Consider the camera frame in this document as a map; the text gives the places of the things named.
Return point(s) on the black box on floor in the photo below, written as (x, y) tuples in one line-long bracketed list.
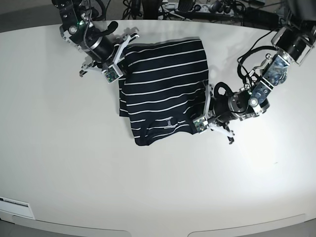
[(259, 19)]

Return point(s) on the white power strip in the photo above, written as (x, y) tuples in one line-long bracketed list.
[(216, 7)]

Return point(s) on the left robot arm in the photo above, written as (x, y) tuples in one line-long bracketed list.
[(290, 45)]

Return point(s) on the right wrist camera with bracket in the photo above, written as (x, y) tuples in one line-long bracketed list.
[(110, 69)]

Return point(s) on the white label on table edge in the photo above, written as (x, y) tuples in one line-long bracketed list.
[(16, 208)]

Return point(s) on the navy white striped T-shirt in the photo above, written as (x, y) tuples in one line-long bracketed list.
[(163, 90)]

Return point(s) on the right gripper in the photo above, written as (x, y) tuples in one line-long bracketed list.
[(100, 49)]

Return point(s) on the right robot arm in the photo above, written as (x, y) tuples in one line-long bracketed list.
[(78, 28)]

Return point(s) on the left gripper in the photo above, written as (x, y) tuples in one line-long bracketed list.
[(220, 111)]

